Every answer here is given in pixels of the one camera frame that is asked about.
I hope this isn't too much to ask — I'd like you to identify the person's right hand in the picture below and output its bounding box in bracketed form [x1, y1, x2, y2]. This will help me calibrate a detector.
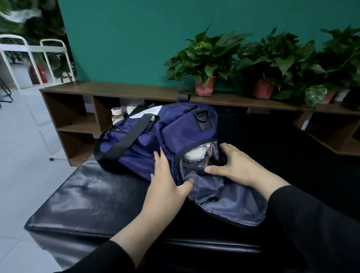
[204, 142, 279, 195]

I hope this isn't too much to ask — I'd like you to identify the person's left forearm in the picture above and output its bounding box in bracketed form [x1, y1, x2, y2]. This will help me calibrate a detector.
[62, 214, 170, 273]

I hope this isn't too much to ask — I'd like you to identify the white metal rack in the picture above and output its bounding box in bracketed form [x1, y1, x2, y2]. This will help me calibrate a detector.
[0, 0, 71, 80]

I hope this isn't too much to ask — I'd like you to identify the small white-lidded jar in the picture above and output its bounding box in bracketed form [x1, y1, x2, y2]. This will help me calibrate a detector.
[111, 107, 125, 126]

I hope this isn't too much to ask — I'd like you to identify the red bottle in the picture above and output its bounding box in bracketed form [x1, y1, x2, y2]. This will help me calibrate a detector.
[29, 63, 48, 85]

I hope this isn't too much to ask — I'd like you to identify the wooden shelf cabinet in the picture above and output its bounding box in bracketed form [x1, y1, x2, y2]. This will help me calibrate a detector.
[39, 81, 360, 168]

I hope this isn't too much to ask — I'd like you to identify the person's left hand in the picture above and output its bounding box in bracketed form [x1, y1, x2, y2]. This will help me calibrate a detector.
[141, 147, 194, 228]

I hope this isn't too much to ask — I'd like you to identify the clear bottle silver cap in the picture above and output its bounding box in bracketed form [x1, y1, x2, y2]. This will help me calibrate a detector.
[181, 144, 217, 181]

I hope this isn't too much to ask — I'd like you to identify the navy blue bag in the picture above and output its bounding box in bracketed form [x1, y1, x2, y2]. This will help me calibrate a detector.
[93, 93, 270, 228]

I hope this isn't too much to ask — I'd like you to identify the green plant in white pot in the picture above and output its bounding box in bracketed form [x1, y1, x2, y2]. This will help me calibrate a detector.
[304, 25, 360, 110]

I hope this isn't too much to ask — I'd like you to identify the green plant in red pot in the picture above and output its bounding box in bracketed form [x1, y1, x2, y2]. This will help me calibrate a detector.
[164, 25, 251, 98]
[233, 27, 318, 101]

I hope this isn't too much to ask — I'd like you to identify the black leather bench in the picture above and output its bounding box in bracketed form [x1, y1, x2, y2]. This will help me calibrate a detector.
[24, 107, 360, 273]

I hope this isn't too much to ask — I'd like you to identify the person's right forearm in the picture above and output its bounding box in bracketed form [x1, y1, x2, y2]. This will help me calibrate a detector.
[256, 177, 360, 273]

